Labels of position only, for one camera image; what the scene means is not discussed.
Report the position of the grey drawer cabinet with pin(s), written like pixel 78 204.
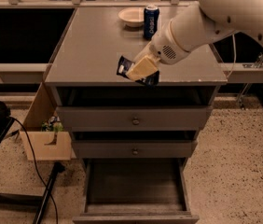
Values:
pixel 84 74

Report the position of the blue pepsi can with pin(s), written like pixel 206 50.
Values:
pixel 151 16

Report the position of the grey top drawer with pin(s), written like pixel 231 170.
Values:
pixel 114 119

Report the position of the grey bottom drawer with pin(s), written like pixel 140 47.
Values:
pixel 135 191

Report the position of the grey middle drawer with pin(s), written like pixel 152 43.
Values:
pixel 125 150

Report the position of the grey drawer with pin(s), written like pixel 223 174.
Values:
pixel 114 119
pixel 135 191
pixel 125 150

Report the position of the black stand leg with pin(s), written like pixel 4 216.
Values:
pixel 57 169

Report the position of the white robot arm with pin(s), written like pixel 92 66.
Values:
pixel 203 22

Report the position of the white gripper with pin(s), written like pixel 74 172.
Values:
pixel 163 48

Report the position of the blue rxbar blueberry wrapper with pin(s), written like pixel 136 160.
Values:
pixel 125 64

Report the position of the green items in crate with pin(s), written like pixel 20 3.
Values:
pixel 53 124

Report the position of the white bowl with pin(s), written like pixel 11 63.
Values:
pixel 132 16

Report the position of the wooden crate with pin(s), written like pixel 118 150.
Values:
pixel 44 145

